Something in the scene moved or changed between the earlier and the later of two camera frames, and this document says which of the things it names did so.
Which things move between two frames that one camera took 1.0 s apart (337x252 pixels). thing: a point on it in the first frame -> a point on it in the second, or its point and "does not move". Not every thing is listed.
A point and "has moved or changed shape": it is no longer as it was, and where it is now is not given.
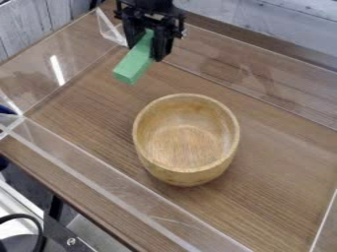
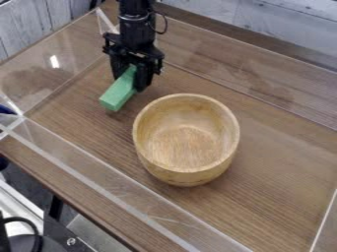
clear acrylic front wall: (122, 204) does not move
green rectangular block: (136, 60) has moved or changed shape
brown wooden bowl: (186, 135) does not move
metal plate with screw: (57, 230) does not move
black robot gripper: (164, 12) -> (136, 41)
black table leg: (55, 208) does not move
